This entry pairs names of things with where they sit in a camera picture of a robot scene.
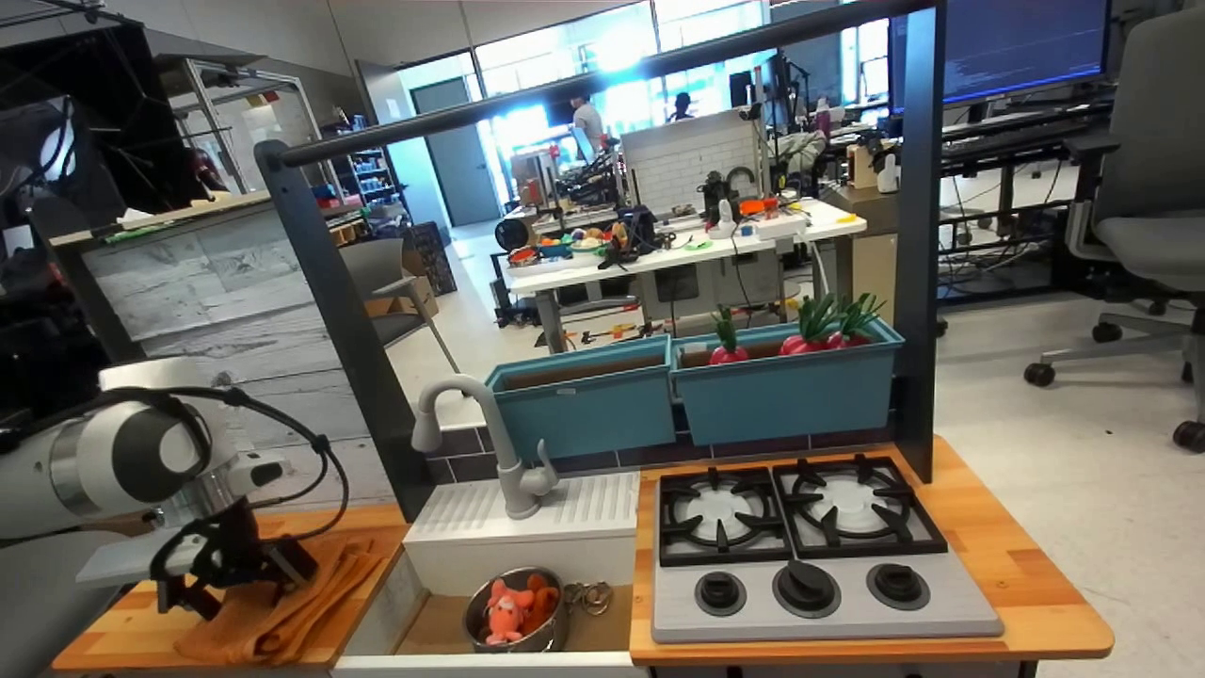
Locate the computer monitor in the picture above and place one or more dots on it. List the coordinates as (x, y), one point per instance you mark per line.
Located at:
(1019, 52)

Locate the small black stove knob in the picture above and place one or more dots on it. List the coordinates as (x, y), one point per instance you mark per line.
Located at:
(897, 587)
(719, 595)

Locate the grey office chair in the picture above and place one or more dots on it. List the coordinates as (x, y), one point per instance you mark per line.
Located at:
(1152, 151)

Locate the large black stove knob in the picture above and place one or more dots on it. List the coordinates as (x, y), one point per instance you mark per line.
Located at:
(804, 590)

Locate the white work table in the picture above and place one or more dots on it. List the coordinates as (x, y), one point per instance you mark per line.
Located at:
(700, 249)

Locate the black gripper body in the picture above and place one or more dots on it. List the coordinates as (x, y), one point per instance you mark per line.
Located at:
(219, 548)

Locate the grey toy stove top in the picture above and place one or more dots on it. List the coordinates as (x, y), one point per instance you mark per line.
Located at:
(979, 615)

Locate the black computer desk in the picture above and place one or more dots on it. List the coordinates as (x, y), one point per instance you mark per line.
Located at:
(1003, 139)

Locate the beige chair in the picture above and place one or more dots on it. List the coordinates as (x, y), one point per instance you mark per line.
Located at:
(390, 297)

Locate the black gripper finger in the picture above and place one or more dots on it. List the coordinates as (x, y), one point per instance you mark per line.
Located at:
(188, 595)
(287, 562)

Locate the toy radish green leaves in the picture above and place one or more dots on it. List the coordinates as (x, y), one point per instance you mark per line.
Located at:
(728, 342)
(854, 321)
(812, 331)

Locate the black burner grate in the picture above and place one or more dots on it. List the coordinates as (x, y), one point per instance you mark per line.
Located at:
(665, 522)
(928, 509)

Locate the orange pink plush toy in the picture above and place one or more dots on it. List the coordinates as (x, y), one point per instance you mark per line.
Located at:
(532, 601)

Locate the white perforated panel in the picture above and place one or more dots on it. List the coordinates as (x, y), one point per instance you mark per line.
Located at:
(691, 163)

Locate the grey door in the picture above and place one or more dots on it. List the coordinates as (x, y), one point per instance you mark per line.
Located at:
(458, 163)

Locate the grey wood backsplash panel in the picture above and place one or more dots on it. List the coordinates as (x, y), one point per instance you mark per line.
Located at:
(188, 289)

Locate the black kitchen frame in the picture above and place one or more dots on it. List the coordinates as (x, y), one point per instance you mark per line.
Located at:
(921, 249)

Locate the white toy sink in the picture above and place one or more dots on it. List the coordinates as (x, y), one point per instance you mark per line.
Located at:
(528, 542)

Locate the wooden play kitchen unit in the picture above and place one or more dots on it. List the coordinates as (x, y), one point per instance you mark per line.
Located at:
(1030, 590)

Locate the grey toy faucet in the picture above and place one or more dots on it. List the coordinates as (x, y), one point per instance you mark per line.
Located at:
(522, 488)

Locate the teal plastic planter box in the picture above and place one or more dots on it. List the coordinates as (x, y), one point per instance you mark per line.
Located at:
(790, 396)
(588, 408)

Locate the steel bowl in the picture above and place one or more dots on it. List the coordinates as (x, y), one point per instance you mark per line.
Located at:
(472, 621)

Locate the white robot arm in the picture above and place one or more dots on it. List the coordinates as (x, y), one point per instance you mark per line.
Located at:
(113, 458)

